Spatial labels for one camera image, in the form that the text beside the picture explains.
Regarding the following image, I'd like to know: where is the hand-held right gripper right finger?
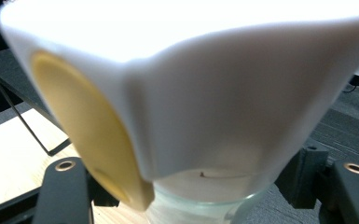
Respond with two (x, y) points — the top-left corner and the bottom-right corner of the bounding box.
(274, 146), (329, 210)

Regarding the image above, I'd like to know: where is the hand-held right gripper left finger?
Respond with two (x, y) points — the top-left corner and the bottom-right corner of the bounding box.
(88, 177), (121, 208)

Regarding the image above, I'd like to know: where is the glass jar with brown powder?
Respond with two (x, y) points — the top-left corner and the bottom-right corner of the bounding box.
(144, 178), (269, 224)

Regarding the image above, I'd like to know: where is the black cable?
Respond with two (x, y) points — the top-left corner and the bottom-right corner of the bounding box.
(342, 83), (359, 94)

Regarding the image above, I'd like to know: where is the black metal frame table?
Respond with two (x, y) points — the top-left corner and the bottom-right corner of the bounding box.
(0, 48), (73, 157)

